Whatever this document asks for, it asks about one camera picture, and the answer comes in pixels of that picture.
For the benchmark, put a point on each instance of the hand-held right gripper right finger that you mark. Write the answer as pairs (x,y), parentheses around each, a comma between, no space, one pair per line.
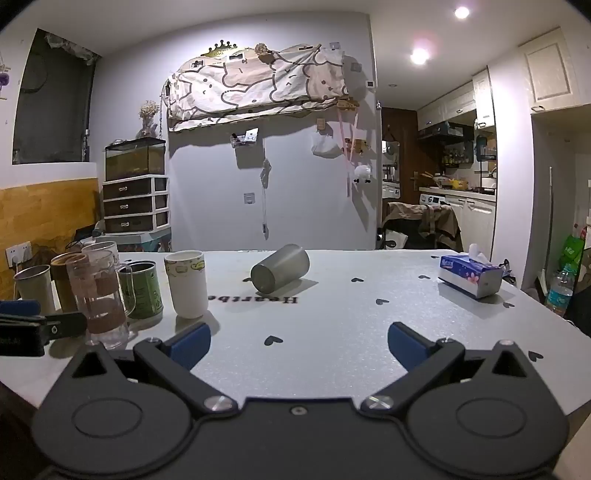
(405,345)

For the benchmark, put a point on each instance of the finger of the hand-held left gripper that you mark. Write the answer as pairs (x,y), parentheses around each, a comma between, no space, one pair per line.
(64,324)
(19,307)

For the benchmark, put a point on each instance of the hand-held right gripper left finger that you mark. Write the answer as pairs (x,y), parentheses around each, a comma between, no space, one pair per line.
(193,345)

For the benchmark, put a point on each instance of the plain metal cup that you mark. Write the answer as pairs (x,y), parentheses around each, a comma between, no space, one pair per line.
(279,272)

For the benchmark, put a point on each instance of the tall metal cup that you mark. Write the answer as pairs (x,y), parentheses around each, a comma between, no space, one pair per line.
(33,288)

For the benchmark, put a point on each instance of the brown cup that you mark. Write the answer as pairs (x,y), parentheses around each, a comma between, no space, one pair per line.
(64,281)

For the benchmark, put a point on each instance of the white cup with green print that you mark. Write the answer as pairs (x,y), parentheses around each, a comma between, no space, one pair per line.
(186,284)

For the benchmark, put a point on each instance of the clear glass cup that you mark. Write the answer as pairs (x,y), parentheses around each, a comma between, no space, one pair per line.
(102,253)

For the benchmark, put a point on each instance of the clear pink-banded glass mug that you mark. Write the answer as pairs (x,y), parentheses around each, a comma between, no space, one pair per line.
(96,300)

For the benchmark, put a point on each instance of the green glass mug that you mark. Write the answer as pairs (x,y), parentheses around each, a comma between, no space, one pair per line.
(144,289)

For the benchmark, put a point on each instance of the blue tissue pack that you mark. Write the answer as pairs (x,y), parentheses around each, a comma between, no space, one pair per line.
(471,275)

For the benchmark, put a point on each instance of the chair with draped jacket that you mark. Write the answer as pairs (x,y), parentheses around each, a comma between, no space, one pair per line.
(422,226)

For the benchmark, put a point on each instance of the white drawer unit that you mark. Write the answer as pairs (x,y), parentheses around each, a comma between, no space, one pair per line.
(135,205)

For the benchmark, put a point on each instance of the white washing machine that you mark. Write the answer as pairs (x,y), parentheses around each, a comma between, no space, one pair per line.
(433,199)

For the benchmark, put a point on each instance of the kitchen counter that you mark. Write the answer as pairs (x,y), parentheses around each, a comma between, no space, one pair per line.
(466,207)

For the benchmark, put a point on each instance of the plastic water bottle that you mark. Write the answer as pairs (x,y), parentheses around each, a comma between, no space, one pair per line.
(559,293)

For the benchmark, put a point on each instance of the white plush toy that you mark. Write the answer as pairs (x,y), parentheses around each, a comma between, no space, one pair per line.
(362,172)

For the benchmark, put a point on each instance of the glass fish tank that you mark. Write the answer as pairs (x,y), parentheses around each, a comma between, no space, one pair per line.
(135,160)

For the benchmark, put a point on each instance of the green shopping bag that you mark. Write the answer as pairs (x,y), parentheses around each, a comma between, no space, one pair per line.
(572,254)

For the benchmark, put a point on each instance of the dark window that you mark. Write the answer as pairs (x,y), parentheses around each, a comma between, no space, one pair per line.
(51,99)

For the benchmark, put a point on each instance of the white hanging plastic bag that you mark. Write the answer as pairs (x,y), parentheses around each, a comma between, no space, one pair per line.
(325,145)

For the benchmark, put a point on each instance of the dried flower bouquet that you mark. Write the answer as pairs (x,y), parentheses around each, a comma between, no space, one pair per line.
(148,115)

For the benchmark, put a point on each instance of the white tall cabinet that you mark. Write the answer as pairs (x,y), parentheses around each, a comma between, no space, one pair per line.
(554,138)

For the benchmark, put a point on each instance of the printed cartoon cloth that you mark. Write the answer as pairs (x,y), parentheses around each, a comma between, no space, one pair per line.
(258,85)

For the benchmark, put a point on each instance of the round ceiling light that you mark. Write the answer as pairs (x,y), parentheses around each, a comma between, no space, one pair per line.
(420,56)
(461,12)

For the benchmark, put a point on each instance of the gold crown decoration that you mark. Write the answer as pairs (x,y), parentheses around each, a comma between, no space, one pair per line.
(221,50)

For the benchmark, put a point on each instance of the white wall socket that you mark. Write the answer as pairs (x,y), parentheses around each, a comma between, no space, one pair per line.
(18,254)

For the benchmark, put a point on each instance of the white wall cabinets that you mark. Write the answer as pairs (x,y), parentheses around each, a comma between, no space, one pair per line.
(455,104)

